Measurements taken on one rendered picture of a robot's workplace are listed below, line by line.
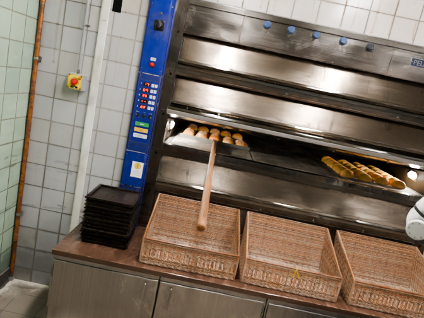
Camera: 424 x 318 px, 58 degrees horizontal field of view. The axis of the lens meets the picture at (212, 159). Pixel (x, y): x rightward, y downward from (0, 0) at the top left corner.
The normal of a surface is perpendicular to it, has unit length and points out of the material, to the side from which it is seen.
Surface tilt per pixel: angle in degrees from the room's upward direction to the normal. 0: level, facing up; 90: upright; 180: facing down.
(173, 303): 90
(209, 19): 90
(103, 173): 90
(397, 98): 70
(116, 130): 90
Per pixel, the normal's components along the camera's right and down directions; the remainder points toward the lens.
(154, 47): -0.03, 0.18
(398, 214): 0.04, -0.15
